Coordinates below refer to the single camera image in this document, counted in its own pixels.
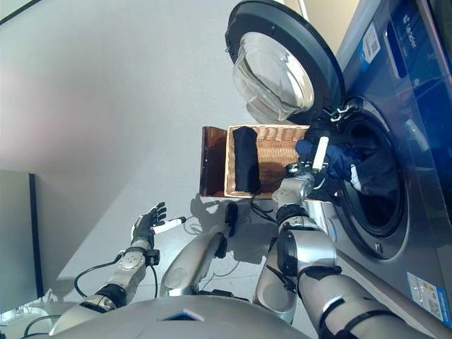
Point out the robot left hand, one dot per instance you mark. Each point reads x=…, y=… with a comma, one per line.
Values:
x=144, y=226

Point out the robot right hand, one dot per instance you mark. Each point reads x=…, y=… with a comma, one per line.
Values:
x=321, y=155

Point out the blue garment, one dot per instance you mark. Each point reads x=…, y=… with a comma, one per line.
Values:
x=339, y=159

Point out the robot right silver arm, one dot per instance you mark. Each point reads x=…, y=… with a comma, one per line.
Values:
x=318, y=254

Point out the robot left silver arm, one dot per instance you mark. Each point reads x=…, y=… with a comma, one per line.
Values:
x=116, y=282

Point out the grey front-load washing machine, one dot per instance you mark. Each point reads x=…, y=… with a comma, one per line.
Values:
x=416, y=176

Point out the brown wicker laundry basket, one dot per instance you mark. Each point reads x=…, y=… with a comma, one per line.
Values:
x=275, y=155

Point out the dark brown wooden stool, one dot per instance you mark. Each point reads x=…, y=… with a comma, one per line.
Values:
x=212, y=159

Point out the robot grey torso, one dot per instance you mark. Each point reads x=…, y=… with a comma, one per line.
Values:
x=183, y=318

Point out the round glass washer door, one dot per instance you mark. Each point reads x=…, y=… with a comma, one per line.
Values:
x=282, y=60

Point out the blue white washer sticker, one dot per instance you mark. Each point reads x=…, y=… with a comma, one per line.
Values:
x=370, y=42

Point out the grey board black edge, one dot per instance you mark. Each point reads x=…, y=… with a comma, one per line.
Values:
x=16, y=240

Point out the robot right leg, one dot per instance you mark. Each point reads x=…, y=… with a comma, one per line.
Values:
x=275, y=289

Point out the blue energy label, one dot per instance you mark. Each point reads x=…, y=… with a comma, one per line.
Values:
x=425, y=296

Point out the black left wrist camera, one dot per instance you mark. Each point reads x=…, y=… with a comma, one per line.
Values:
x=153, y=257

